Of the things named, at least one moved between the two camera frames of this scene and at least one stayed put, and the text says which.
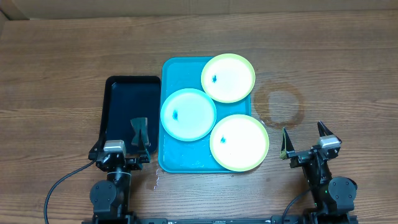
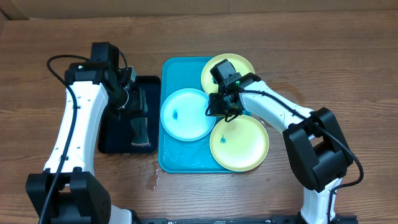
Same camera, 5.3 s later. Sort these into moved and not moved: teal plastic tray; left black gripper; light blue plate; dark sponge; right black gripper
Moved: right black gripper; left black gripper
Not moved: dark sponge; light blue plate; teal plastic tray
